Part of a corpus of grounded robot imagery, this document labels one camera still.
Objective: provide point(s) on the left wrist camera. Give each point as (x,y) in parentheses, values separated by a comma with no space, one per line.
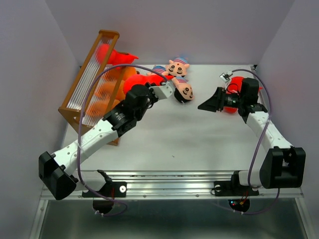
(163,92)

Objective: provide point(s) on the red shark plush back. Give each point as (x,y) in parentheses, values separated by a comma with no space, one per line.
(234,85)

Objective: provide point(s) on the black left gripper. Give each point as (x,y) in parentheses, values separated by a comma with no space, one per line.
(153,95)

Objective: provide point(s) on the aluminium frame rail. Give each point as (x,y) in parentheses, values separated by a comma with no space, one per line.
(167,185)

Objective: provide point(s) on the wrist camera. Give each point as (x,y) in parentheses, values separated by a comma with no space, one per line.
(226,77)
(163,92)

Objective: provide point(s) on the cartoon boy doll upper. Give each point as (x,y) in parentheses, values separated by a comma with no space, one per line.
(177,67)

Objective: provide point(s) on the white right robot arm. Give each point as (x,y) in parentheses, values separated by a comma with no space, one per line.
(283,166)

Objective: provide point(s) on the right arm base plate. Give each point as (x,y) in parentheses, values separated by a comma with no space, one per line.
(228,189)

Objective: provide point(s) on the cartoon boy doll lower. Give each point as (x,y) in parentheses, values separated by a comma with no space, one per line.
(183,92)

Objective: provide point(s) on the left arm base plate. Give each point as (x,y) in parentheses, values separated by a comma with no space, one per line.
(114,189)

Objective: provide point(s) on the orange shark plush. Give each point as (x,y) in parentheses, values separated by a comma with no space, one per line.
(98,108)
(107,88)
(122,73)

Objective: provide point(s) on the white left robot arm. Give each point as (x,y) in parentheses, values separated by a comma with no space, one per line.
(56,169)

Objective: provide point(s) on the wooden toy shelf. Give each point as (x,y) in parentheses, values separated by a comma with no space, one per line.
(81,94)

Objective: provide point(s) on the red shark plush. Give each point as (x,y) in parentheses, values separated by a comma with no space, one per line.
(142,80)
(116,58)
(234,85)
(230,110)

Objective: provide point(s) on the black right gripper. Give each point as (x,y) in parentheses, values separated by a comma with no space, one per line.
(216,102)

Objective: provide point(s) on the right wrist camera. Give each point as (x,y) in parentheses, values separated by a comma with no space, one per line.
(226,77)

